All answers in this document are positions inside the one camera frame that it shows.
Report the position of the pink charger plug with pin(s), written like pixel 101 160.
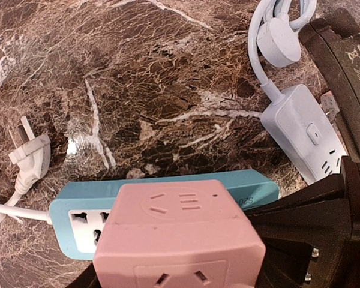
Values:
pixel 329 105

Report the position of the teal power strip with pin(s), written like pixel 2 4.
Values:
pixel 80 210

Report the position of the grey-blue power strip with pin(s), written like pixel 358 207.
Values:
pixel 302 130

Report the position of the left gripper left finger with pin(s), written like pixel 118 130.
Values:
pixel 87 279

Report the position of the pink cube adapter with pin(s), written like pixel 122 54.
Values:
pixel 178 234

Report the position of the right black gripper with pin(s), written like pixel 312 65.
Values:
pixel 333 42

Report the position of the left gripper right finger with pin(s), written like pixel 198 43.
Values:
pixel 312 236

